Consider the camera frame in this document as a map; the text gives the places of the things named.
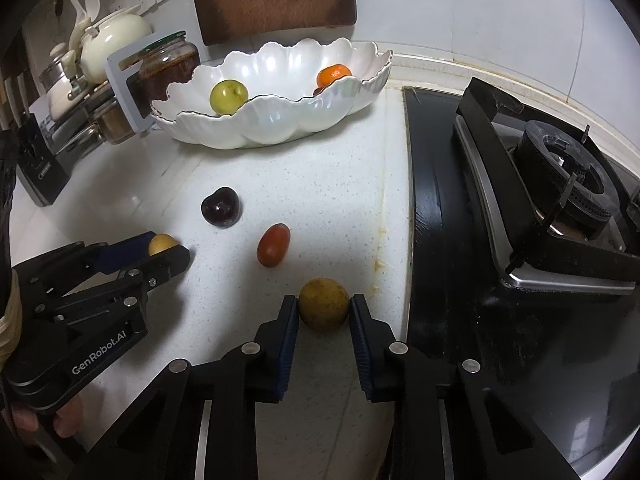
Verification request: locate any black glass gas stove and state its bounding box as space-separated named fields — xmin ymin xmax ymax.
xmin=400 ymin=77 xmax=640 ymax=480

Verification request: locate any black pan support grate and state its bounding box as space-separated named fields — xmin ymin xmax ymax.
xmin=452 ymin=77 xmax=640 ymax=296

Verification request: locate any orange tangerine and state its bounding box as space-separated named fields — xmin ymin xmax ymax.
xmin=316 ymin=64 xmax=353 ymax=88

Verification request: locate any person's left hand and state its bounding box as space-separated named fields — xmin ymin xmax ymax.
xmin=7 ymin=394 xmax=85 ymax=441

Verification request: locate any small yellow fruit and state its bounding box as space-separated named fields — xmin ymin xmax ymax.
xmin=148 ymin=234 xmax=181 ymax=258

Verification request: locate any dark purple plum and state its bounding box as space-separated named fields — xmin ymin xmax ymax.
xmin=201 ymin=186 xmax=243 ymax=227

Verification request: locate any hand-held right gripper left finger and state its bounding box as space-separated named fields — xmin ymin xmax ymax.
xmin=67 ymin=294 xmax=301 ymax=480

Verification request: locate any person's left forearm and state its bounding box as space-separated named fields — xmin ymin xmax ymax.
xmin=0 ymin=127 xmax=25 ymax=368

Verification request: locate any cream ceramic teapot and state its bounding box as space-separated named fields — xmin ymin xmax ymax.
xmin=80 ymin=5 xmax=153 ymax=86

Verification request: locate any white scalloped ceramic bowl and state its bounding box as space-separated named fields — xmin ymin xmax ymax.
xmin=150 ymin=37 xmax=394 ymax=151

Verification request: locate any green plum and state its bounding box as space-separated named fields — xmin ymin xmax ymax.
xmin=209 ymin=79 xmax=249 ymax=114

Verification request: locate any black knife block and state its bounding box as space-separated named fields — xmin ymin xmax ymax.
xmin=15 ymin=115 xmax=71 ymax=207

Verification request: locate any stainless steel pot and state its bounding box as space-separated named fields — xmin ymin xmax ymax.
xmin=39 ymin=50 xmax=86 ymax=93

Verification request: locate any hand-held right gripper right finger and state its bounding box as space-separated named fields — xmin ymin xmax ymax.
xmin=349 ymin=293 xmax=566 ymax=480

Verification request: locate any black gas burner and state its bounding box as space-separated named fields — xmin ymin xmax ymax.
xmin=515 ymin=120 xmax=621 ymax=221

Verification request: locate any small brown glass jar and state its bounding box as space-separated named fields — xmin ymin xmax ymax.
xmin=97 ymin=100 xmax=137 ymax=146

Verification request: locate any red cherry tomato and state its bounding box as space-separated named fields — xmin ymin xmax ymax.
xmin=256 ymin=223 xmax=291 ymax=267

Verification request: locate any glass sauce jar green lid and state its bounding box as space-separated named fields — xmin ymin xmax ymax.
xmin=139 ymin=31 xmax=202 ymax=106

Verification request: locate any yellow-brown round fruit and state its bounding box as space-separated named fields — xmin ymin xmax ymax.
xmin=298 ymin=278 xmax=351 ymax=332

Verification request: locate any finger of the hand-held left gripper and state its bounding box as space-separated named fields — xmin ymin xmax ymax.
xmin=60 ymin=245 xmax=192 ymax=311
xmin=12 ymin=231 xmax=157 ymax=291

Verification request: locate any stainless steel burner tray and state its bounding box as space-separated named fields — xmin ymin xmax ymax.
xmin=452 ymin=120 xmax=636 ymax=297

